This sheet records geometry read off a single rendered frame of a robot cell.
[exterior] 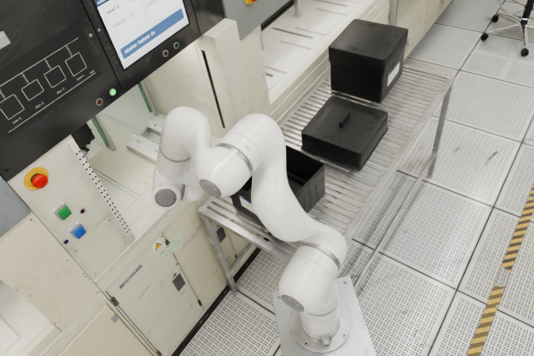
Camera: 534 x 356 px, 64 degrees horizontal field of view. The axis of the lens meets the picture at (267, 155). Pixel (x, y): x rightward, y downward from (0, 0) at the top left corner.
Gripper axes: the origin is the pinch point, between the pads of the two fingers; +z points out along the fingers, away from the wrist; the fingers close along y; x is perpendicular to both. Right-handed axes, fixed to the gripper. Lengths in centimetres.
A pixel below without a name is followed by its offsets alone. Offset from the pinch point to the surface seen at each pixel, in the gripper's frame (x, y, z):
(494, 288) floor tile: -172, -31, -1
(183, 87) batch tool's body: -1.8, 14.1, 36.2
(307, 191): -52, 1, -8
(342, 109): -72, 26, 32
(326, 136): -63, 16, 19
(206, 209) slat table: -21.9, -25.5, 9.9
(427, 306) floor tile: -142, -49, 1
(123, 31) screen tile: 22.3, 38.7, -12.0
